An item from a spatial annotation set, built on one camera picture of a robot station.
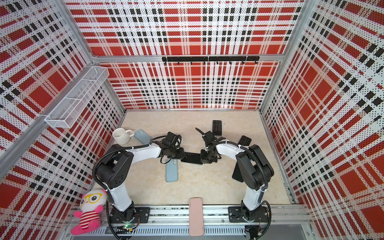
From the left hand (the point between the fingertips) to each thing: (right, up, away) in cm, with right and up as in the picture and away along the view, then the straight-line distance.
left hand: (184, 157), depth 94 cm
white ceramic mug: (-42, +13, +3) cm, 44 cm away
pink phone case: (+8, -25, -23) cm, 35 cm away
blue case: (-30, +11, +13) cm, 35 cm away
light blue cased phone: (-7, -7, -5) cm, 11 cm away
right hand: (+12, -3, -3) cm, 13 cm away
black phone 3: (+32, -8, -7) cm, 34 cm away
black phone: (+5, 0, 0) cm, 5 cm away
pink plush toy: (-43, -18, -22) cm, 52 cm away
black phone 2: (+40, +10, +5) cm, 42 cm away
